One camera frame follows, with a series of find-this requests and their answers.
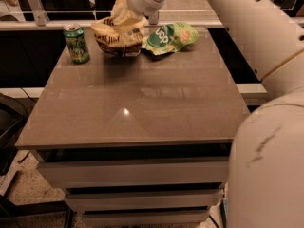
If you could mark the green chip bag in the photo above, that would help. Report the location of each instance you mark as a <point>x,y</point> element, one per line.
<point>170,38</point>

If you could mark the brown and yellow chip bag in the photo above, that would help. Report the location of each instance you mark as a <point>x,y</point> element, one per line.
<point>124,40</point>

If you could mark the blue box on floor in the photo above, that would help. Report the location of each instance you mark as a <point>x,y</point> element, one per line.
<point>223,211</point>

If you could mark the green soda can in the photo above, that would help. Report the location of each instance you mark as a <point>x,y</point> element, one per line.
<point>76,43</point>

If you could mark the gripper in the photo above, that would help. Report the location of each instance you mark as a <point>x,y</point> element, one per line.
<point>122,12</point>

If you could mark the grey drawer cabinet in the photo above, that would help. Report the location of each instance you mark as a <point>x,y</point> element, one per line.
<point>138,140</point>

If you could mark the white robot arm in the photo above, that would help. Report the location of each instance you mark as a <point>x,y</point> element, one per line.
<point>266,165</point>

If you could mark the metal railing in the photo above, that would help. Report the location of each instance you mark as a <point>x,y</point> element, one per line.
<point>82,10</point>

